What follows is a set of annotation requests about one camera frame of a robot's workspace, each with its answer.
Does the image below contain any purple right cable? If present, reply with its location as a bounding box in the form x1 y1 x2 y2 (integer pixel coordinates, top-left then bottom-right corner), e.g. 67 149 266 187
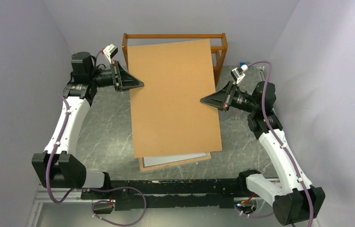
235 61 315 227

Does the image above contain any wooden picture frame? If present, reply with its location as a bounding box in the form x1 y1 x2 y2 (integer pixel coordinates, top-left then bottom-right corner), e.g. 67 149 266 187
138 152 211 172

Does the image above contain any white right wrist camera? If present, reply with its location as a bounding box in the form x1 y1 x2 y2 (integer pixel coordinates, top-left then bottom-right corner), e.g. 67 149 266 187
231 67 246 85

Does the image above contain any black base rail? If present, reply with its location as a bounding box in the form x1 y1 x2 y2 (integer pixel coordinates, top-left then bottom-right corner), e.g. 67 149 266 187
81 178 252 211

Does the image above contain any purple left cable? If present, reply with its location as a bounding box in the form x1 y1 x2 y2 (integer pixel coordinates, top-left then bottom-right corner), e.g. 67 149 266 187
45 50 147 227

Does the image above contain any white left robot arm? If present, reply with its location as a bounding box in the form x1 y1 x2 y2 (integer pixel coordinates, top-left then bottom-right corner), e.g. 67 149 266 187
32 52 144 199

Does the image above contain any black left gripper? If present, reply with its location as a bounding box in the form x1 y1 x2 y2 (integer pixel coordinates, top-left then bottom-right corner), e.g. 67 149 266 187
89 61 144 93

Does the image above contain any purple cable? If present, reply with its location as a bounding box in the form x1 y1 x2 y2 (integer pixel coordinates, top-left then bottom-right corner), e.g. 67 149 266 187
45 50 147 227
235 61 315 227

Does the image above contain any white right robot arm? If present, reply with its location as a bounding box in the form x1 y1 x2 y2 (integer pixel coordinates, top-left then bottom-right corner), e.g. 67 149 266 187
200 81 326 226

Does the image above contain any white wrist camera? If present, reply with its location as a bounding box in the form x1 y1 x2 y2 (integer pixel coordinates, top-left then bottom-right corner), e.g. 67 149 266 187
231 67 246 85
102 44 118 64

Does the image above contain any brown backing board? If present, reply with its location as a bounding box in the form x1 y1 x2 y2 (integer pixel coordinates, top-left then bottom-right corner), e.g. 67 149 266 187
128 39 222 157

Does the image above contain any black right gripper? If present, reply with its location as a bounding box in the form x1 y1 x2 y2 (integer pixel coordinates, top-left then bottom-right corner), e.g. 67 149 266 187
200 80 258 114

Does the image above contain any orange wooden shelf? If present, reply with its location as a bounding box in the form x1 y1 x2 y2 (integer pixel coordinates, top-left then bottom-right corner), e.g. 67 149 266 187
121 33 228 86

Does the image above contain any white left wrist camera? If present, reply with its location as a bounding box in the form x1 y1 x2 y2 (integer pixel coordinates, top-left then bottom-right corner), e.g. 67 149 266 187
102 44 118 64

